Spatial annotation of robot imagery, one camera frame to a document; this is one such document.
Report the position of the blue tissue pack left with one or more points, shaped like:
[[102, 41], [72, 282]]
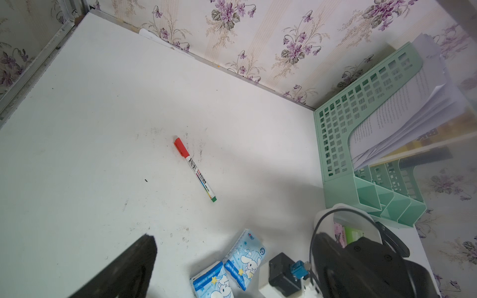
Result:
[[212, 282]]

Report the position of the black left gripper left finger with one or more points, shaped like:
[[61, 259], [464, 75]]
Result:
[[128, 276]]

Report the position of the blue tissue pack right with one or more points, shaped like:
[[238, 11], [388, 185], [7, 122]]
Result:
[[245, 258]]

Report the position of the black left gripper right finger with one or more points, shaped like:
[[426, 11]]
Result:
[[341, 272]]

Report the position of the dark blue notebook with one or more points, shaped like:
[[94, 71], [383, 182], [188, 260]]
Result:
[[430, 156]]

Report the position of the green plastic file organizer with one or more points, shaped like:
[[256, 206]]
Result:
[[354, 125]]

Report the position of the white plastic storage box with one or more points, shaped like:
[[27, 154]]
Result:
[[347, 216]]

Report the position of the white paper stack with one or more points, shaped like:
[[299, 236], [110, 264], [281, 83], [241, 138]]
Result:
[[426, 101]]

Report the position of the red capped marker pen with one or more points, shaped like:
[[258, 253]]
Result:
[[185, 154]]

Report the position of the green tissue pack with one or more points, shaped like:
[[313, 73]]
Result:
[[352, 234]]

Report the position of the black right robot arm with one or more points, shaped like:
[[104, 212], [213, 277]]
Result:
[[389, 261]]

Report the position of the blue tissue pack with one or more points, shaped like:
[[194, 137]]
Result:
[[212, 282], [245, 258]]

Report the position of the pink tissue pack top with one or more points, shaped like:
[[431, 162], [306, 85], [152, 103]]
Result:
[[340, 236]]

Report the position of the yellow book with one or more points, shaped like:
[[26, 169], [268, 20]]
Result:
[[458, 129]]

